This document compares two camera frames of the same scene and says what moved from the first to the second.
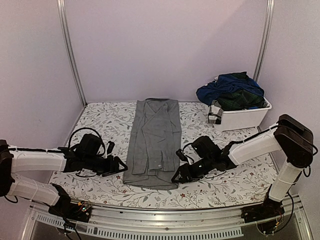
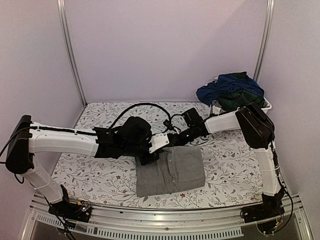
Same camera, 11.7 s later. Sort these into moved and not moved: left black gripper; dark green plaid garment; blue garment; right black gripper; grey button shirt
Moved: grey button shirt; right black gripper; left black gripper
Not moved: dark green plaid garment; blue garment
